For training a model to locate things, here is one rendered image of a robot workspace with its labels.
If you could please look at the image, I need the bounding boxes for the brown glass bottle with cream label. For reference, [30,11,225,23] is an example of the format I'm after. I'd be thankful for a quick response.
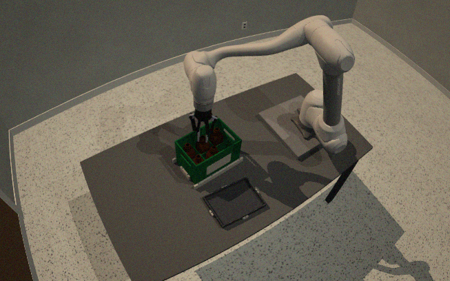
[193,154,204,165]

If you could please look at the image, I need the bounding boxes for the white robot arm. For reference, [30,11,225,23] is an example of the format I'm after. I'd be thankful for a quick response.
[184,15,355,154]

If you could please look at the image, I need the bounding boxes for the green crate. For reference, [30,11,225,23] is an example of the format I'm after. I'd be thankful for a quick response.
[174,123,240,184]

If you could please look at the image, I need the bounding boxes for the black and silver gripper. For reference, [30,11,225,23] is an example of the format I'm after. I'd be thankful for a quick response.
[189,109,217,143]

